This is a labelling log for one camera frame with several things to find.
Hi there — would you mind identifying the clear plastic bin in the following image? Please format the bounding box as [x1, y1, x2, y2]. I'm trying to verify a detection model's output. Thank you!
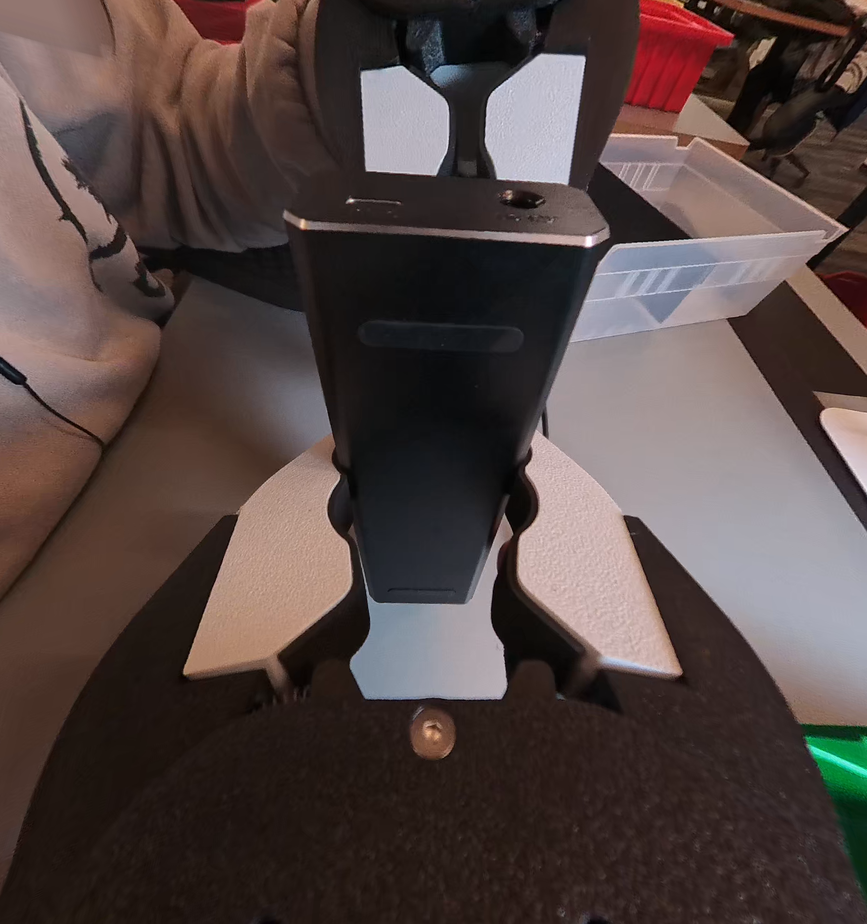
[567, 133, 849, 344]

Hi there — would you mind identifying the green plastic bin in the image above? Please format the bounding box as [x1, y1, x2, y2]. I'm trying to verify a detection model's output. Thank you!
[802, 722, 867, 924]

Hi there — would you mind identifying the wooden table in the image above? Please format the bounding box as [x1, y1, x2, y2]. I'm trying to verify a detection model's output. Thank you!
[711, 0, 864, 37]

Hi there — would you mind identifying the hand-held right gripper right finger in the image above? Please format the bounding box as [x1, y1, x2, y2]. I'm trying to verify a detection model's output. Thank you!
[500, 432, 685, 697]

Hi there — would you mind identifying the black usb hub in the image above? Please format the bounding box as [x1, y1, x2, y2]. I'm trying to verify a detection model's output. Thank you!
[283, 173, 611, 604]

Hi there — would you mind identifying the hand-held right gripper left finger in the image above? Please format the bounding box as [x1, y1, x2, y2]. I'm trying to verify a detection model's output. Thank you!
[181, 432, 371, 697]

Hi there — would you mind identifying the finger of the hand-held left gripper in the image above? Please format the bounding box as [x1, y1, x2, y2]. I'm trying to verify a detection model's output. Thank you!
[479, 52, 589, 183]
[360, 64, 463, 176]

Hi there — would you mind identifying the person's left forearm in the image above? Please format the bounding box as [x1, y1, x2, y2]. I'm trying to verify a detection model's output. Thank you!
[25, 0, 348, 252]

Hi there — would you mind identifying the thin black cord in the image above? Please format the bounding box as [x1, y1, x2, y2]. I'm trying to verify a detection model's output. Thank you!
[0, 335, 107, 446]

